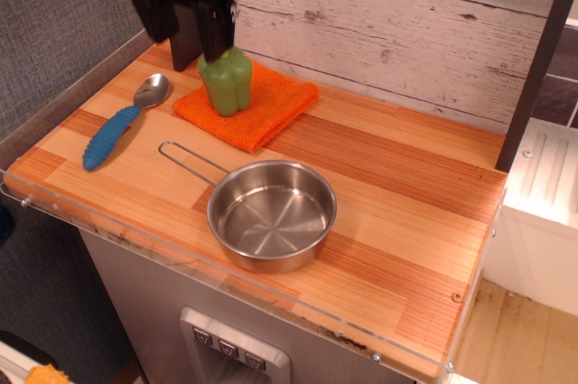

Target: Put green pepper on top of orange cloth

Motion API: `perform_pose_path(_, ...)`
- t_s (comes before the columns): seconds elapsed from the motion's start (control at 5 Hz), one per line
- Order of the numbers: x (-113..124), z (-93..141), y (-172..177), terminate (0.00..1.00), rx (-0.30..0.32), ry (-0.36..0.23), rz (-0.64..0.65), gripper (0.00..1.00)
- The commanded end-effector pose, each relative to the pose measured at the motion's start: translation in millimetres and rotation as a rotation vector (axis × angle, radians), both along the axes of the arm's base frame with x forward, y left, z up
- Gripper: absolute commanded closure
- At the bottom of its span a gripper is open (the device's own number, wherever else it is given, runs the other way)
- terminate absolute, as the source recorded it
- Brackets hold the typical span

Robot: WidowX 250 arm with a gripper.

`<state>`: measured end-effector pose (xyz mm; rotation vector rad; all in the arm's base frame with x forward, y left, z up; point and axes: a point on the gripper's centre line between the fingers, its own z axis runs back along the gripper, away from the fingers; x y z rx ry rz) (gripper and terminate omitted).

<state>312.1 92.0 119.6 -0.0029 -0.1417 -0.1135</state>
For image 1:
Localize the dark right vertical post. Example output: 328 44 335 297
495 0 574 173

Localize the yellow object bottom left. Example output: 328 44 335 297
23 365 70 384

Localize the silver dispenser button panel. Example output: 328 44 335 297
180 307 292 383

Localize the grey toy fridge cabinet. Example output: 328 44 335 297
81 232 410 383

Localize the blue handled metal spoon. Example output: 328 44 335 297
82 73 170 172

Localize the orange cloth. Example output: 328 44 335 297
173 61 319 153

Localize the white toy sink unit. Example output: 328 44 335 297
483 119 577 314

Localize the dark vertical post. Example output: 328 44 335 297
495 0 574 173
170 4 202 71

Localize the dark left vertical post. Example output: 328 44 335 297
170 4 202 71

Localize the clear acrylic edge guard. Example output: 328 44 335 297
5 162 506 383

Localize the green toy bell pepper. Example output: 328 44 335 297
198 46 253 117

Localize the small stainless steel pot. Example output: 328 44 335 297
158 141 338 273

